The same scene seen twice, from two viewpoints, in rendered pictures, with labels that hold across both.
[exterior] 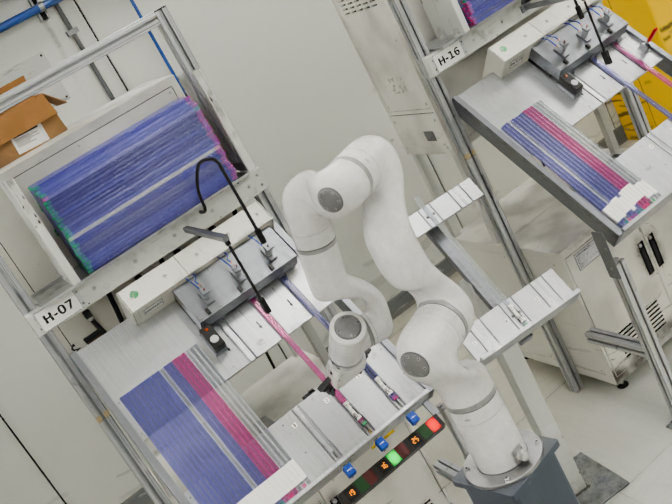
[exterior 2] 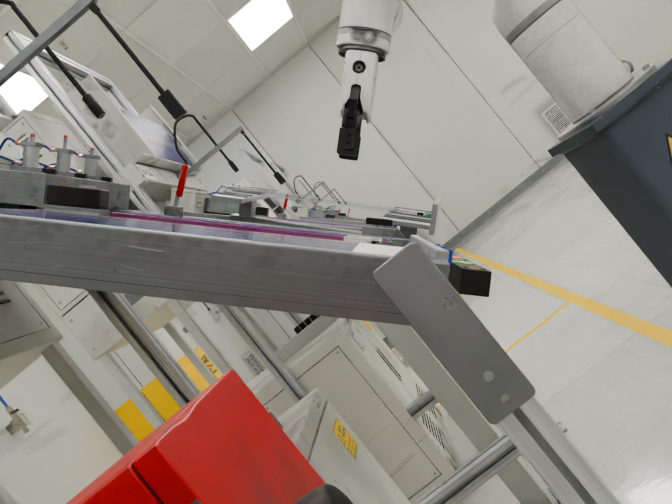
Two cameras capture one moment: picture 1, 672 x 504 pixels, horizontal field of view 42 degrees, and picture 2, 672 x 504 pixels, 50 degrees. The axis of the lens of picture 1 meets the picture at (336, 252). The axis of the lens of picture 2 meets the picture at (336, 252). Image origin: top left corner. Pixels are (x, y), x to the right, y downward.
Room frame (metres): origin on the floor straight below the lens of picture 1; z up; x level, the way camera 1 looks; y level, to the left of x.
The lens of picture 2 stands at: (1.64, 1.23, 0.79)
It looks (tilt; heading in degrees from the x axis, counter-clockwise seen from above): 0 degrees down; 295
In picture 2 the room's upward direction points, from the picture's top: 39 degrees counter-clockwise
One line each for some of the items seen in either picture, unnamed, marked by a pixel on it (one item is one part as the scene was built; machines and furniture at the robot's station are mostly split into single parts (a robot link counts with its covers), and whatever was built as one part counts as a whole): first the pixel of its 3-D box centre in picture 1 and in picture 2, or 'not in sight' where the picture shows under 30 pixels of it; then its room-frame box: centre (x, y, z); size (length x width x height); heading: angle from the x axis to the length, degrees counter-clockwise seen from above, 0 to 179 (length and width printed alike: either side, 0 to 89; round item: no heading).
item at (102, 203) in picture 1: (136, 182); not in sight; (2.49, 0.40, 1.52); 0.51 x 0.13 x 0.27; 111
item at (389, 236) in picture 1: (405, 248); not in sight; (1.73, -0.13, 1.25); 0.16 x 0.12 x 0.50; 139
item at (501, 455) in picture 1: (487, 428); (572, 63); (1.70, -0.11, 0.79); 0.19 x 0.19 x 0.18
